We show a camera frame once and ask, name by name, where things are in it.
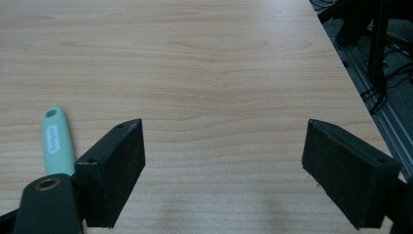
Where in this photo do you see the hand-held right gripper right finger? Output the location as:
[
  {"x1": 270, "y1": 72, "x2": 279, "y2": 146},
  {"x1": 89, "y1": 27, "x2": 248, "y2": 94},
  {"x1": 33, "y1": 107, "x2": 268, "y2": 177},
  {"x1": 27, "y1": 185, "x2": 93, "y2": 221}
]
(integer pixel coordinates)
[{"x1": 301, "y1": 118, "x2": 401, "y2": 230}]

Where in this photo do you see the black cable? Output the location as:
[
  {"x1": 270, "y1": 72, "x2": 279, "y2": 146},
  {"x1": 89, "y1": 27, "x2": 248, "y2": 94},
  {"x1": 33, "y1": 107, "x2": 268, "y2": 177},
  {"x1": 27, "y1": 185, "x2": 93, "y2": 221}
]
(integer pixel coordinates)
[{"x1": 359, "y1": 61, "x2": 413, "y2": 115}]

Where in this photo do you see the mint green tool handle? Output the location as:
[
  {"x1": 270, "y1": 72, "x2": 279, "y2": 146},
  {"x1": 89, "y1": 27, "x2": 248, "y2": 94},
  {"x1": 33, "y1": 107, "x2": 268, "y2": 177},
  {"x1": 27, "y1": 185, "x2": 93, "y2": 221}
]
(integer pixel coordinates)
[{"x1": 41, "y1": 105, "x2": 76, "y2": 177}]

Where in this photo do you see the dark green tool handle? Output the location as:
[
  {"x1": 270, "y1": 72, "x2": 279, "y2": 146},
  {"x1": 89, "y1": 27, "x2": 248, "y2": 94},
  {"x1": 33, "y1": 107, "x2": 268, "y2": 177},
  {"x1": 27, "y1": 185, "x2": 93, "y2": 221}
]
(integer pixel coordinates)
[{"x1": 12, "y1": 173, "x2": 82, "y2": 234}]

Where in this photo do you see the black metal stand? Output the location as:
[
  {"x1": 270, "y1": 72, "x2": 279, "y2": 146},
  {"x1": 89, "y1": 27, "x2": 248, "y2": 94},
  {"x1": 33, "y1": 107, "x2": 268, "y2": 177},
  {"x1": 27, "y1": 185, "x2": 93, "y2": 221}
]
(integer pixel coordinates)
[{"x1": 366, "y1": 0, "x2": 392, "y2": 96}]

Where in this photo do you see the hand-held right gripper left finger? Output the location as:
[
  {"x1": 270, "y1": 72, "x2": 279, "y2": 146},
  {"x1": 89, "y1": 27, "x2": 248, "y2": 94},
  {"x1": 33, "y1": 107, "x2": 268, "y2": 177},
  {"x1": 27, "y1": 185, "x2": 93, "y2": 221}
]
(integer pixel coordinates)
[{"x1": 74, "y1": 118, "x2": 146, "y2": 229}]

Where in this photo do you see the aluminium frame rail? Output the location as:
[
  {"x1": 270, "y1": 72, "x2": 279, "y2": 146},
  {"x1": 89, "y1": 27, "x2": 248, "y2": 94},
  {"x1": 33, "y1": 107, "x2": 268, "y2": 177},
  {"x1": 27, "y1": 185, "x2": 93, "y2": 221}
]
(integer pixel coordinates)
[{"x1": 339, "y1": 45, "x2": 413, "y2": 183}]

